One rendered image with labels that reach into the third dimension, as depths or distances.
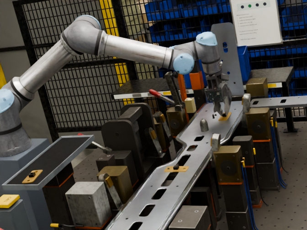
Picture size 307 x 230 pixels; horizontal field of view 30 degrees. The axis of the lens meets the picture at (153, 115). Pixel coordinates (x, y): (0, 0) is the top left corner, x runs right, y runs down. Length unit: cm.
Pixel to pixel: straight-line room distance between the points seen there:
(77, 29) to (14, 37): 271
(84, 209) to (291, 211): 84
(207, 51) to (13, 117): 78
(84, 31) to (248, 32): 100
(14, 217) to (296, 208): 108
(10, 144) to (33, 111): 273
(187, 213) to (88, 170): 134
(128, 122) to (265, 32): 104
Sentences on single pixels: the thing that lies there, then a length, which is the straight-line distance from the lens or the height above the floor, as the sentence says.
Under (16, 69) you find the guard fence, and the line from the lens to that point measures 493.
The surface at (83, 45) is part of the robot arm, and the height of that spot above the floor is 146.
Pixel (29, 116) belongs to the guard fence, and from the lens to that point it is 504.
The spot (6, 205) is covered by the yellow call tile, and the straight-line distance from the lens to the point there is 173.
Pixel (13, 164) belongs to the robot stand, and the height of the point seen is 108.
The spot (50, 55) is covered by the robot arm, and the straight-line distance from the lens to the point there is 229.
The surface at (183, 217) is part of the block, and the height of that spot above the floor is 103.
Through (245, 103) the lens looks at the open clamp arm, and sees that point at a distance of 228.
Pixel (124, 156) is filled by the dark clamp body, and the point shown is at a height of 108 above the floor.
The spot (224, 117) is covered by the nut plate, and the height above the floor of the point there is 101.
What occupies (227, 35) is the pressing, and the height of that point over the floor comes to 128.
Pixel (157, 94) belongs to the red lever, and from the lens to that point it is 246.
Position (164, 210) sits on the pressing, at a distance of 178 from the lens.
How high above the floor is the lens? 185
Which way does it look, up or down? 19 degrees down
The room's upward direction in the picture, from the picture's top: 12 degrees counter-clockwise
